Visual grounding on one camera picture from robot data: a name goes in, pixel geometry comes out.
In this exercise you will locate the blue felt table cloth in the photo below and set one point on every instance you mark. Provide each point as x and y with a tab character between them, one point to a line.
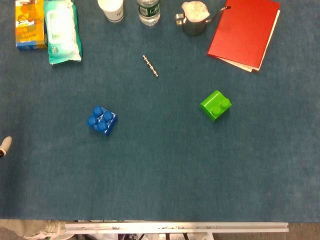
160	175

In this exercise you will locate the green two-stud building block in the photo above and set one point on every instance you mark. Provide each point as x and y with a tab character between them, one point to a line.
211	103

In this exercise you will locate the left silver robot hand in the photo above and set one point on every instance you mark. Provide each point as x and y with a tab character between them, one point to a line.
5	146

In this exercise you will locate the orange snack box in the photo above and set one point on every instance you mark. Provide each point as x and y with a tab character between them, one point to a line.
30	25

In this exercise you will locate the aluminium profile rail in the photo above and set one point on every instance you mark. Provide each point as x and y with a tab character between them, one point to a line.
175	227

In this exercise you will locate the teal wet wipes pack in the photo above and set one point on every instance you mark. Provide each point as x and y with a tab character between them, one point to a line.
62	32

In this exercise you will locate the beige trouser leg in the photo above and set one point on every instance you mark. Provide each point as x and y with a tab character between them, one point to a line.
17	226

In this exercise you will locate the clear water bottle green label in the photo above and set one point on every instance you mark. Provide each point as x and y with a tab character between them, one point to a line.
148	12

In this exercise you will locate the blue four-stud building block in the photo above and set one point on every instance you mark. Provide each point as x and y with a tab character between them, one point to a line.
102	121

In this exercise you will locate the beaded metal rod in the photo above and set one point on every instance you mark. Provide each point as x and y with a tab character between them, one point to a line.
150	66

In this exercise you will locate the red folder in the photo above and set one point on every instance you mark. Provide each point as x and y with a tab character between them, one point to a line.
242	32

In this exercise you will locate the steel gooseneck pitcher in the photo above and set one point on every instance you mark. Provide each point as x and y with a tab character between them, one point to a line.
193	28

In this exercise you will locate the white paper cup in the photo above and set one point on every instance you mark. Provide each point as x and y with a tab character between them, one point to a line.
112	10

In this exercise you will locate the crumpled white tissue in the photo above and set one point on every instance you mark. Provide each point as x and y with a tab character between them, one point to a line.
196	11

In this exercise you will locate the white sneaker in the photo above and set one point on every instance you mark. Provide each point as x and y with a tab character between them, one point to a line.
50	228

